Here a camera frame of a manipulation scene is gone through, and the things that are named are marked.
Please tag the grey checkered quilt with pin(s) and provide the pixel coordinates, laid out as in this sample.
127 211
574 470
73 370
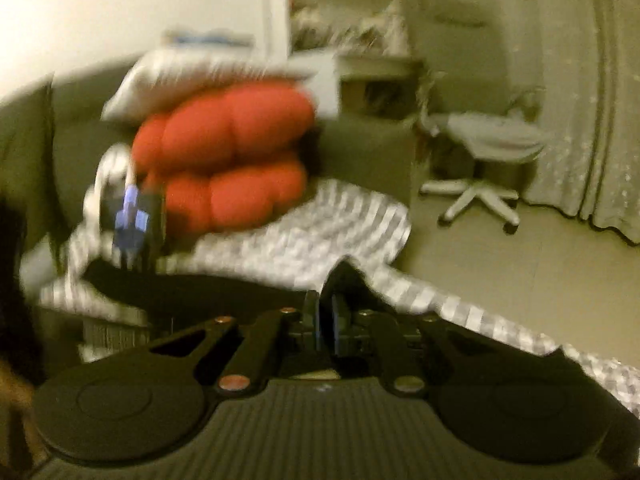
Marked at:
340 220

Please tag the grey star curtain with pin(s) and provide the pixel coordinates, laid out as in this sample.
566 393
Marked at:
573 68

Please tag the grey office chair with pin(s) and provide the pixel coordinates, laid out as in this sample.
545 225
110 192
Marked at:
475 124

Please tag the dark blue phone stand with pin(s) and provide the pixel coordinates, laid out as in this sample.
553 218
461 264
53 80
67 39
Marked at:
139 259

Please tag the white plush toy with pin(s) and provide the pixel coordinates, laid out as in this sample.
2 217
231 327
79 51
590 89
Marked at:
115 166

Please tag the white striped pillow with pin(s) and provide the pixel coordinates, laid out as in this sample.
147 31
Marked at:
164 77

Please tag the dark grey sofa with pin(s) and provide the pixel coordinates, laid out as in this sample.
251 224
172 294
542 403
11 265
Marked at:
53 143

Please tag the upper red puffy cushion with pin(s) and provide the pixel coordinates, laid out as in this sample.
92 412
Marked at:
216 129

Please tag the black and white raglan shirt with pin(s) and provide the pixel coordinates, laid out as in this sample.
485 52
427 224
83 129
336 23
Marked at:
174 302

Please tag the blue plush toy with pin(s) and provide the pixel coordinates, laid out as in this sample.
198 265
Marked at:
214 38

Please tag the smartphone playing video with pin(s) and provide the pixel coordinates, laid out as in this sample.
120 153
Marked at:
137 219

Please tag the red puffy cushion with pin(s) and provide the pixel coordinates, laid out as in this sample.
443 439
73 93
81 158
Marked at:
236 199
216 129

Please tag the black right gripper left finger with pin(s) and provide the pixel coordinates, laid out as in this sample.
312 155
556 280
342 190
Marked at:
243 359

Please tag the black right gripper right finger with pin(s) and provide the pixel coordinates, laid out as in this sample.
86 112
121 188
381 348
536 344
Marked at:
365 338

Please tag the white desk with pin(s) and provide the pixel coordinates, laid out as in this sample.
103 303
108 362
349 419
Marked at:
331 69

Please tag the lower red puffy cushion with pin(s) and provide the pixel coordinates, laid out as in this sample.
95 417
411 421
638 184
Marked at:
236 199

